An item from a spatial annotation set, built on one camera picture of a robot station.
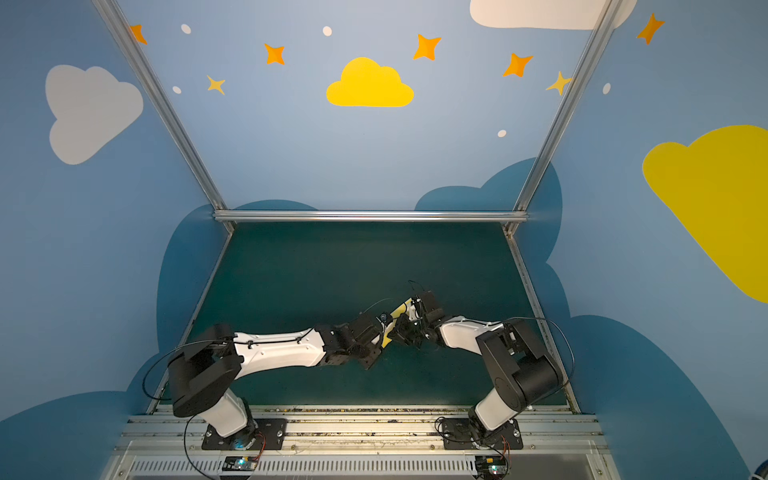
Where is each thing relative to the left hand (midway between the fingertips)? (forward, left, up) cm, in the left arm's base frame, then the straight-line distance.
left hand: (380, 348), depth 86 cm
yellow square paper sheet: (+3, -3, +10) cm, 11 cm away
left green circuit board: (-27, +34, -5) cm, 44 cm away
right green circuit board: (-27, -28, -4) cm, 39 cm away
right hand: (+6, -2, -1) cm, 6 cm away
